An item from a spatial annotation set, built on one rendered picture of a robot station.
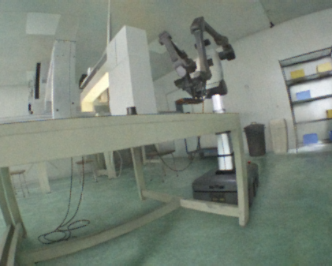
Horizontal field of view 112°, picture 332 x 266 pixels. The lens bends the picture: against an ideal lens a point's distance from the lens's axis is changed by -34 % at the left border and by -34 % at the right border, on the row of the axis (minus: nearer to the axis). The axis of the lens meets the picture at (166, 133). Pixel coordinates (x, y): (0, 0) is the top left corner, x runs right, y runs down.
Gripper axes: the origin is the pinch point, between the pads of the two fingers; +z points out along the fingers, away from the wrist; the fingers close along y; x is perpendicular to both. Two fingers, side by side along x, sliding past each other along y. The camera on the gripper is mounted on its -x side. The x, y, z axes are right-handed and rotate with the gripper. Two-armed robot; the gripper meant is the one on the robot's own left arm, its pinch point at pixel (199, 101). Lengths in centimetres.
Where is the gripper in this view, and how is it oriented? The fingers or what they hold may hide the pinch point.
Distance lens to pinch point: 120.3
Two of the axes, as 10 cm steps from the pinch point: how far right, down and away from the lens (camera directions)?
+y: 5.9, -1.2, -8.0
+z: -2.6, 9.1, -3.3
